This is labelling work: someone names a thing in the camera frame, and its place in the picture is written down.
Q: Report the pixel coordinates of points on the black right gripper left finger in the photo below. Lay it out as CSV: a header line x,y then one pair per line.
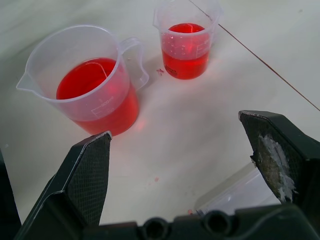
x,y
82,175

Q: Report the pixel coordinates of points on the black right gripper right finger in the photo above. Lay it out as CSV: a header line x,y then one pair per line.
x,y
282,155

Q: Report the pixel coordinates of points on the large plastic beaker red liquid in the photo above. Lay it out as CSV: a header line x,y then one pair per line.
x,y
82,82

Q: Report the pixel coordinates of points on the small plastic beaker red liquid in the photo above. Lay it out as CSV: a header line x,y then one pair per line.
x,y
186,45

